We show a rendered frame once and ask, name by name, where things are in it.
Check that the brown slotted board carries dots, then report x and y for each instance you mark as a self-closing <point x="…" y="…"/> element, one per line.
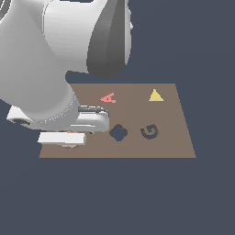
<point x="171" y="134"/>

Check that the pink letter A block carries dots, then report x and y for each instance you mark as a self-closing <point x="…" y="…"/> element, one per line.
<point x="108" y="98"/>

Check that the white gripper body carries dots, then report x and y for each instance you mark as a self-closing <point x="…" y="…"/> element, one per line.
<point x="61" y="138"/>

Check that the yellow triangle block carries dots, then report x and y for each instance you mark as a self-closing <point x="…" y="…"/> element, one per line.
<point x="156" y="96"/>

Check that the peach shape block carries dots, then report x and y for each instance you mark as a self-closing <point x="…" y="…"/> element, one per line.
<point x="69" y="146"/>

